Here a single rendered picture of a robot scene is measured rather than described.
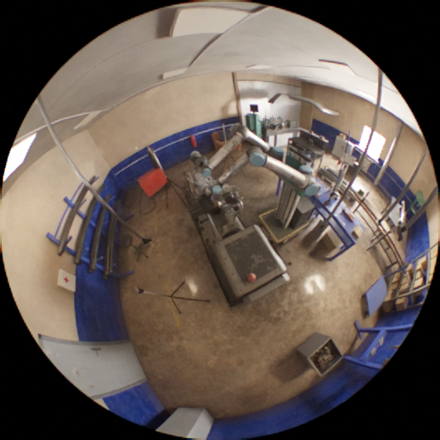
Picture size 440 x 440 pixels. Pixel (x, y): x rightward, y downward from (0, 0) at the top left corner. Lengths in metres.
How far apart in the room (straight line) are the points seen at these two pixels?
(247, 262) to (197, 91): 5.42
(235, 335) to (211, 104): 6.65
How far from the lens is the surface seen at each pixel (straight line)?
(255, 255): 1.18
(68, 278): 2.95
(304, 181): 1.30
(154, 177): 4.34
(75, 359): 2.96
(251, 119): 5.56
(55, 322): 2.87
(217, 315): 2.51
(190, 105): 5.46
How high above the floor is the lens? 2.45
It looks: 54 degrees down
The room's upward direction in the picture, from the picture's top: 16 degrees counter-clockwise
